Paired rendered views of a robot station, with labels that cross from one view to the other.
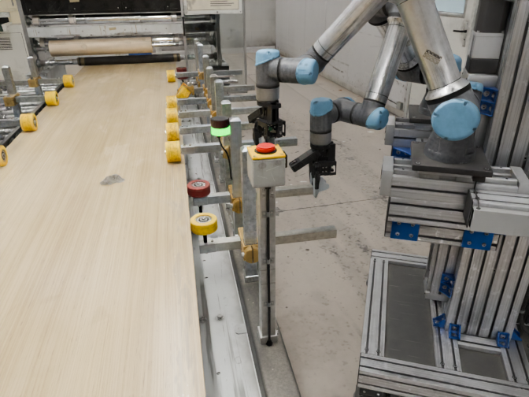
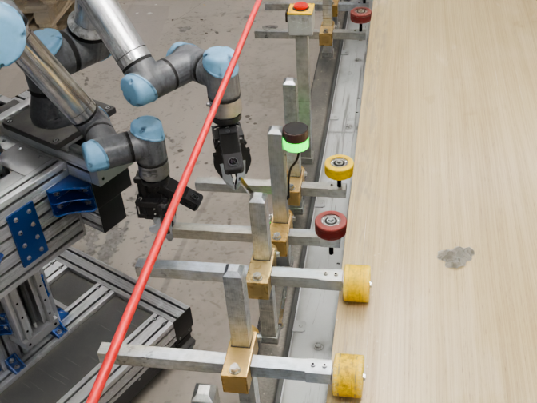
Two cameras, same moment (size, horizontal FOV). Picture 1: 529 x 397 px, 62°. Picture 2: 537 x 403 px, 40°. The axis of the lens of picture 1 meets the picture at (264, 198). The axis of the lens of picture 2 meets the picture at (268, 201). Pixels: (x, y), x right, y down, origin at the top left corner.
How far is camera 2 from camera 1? 2.85 m
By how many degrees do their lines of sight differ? 112
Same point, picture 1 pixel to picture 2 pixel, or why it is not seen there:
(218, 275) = (323, 264)
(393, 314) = (89, 365)
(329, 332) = not seen: outside the picture
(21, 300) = (492, 115)
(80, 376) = (432, 73)
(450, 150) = not seen: hidden behind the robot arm
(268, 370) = (316, 141)
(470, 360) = (73, 296)
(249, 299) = not seen: hidden behind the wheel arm
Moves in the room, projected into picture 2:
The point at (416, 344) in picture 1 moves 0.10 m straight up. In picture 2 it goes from (105, 323) to (99, 303)
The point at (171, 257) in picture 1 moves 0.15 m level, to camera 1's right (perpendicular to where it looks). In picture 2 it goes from (377, 129) to (327, 123)
